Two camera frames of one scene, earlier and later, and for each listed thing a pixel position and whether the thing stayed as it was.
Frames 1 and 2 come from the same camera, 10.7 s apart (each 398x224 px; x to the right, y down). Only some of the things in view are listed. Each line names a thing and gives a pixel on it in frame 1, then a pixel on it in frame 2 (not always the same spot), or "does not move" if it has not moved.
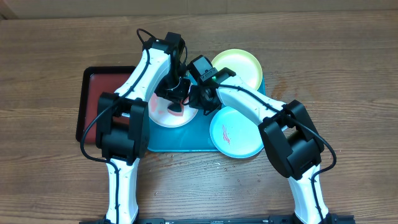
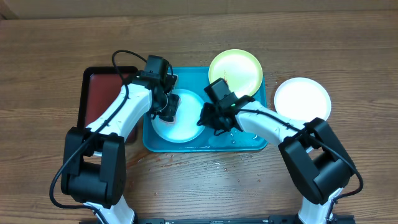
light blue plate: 235,134 -> 186,127
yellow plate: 245,65 does not move
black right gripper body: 199,101 -> 213,118
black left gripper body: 171,87 does not move
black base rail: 348,219 does not move
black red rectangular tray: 96,80 does not move
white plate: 158,107 -> 303,99
